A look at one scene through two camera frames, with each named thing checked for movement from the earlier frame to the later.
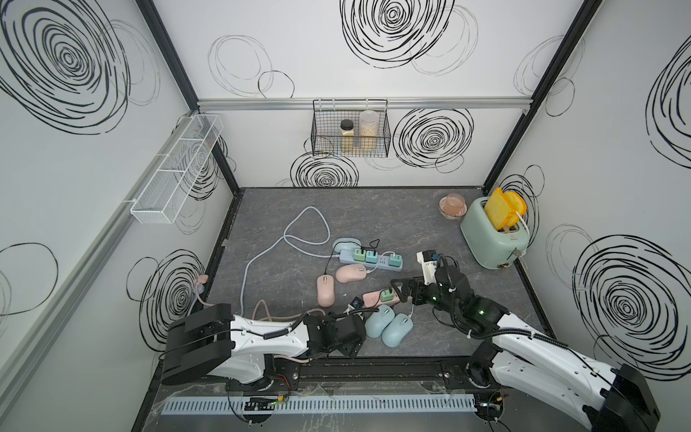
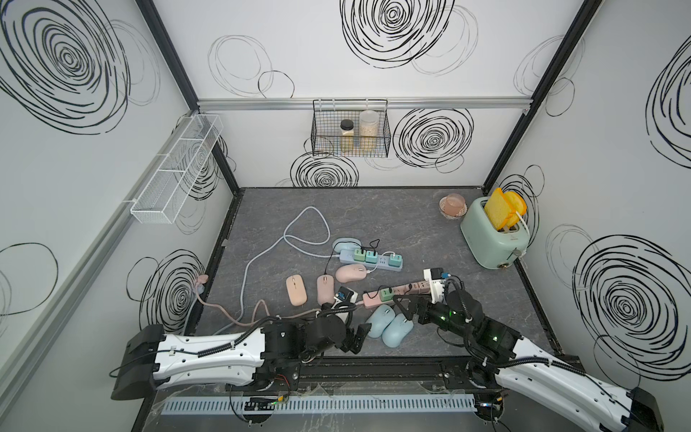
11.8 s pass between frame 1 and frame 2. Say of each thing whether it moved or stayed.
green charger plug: stayed
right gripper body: moved
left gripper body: stayed
